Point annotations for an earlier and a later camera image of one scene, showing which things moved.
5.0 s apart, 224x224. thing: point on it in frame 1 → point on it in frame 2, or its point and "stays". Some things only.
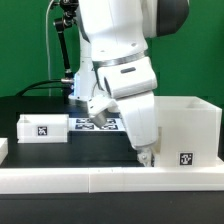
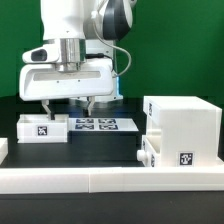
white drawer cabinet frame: [187, 132] stays
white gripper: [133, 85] → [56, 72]
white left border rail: [3, 149] stays
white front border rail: [18, 181] stays
